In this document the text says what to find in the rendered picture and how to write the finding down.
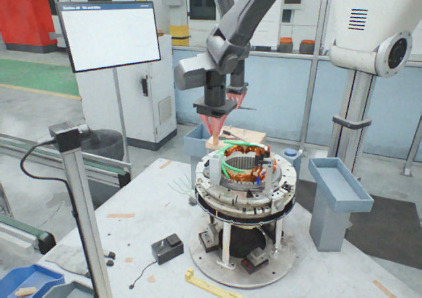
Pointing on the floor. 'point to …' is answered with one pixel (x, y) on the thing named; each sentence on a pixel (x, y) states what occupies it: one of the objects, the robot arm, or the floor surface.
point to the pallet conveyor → (28, 235)
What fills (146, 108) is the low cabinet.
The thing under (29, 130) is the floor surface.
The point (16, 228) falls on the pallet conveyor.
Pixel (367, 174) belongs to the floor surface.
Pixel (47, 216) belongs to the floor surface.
